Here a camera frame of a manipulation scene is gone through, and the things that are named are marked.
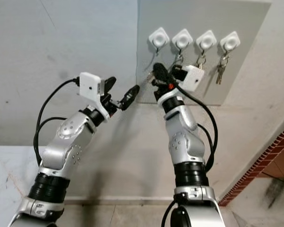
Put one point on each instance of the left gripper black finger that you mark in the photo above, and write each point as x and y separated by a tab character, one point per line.
110	84
130	97

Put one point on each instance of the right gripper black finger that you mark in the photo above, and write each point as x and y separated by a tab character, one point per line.
161	74
180	72

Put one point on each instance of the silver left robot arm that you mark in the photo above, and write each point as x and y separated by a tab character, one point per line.
66	146

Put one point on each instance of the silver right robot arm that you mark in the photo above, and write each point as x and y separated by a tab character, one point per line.
184	142

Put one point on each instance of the red brick edging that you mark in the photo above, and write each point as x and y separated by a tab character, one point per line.
255	163

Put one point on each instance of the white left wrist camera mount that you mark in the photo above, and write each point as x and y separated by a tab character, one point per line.
90	86

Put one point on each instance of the white square wall hook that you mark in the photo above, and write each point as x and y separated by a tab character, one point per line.
159	37
182	39
206	40
230	42

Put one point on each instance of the grey wall board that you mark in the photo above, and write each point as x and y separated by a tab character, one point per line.
251	19

